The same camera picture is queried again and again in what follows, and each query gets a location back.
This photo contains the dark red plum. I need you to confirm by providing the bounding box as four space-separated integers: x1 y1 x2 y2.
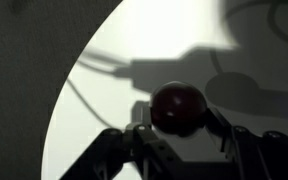
149 81 207 137

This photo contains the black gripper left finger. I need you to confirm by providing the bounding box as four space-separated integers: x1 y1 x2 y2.
59 100 185 180

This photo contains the round white table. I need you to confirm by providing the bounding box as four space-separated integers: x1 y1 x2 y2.
41 0 288 180

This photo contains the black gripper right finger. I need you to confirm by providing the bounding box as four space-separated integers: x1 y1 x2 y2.
204 108 288 180

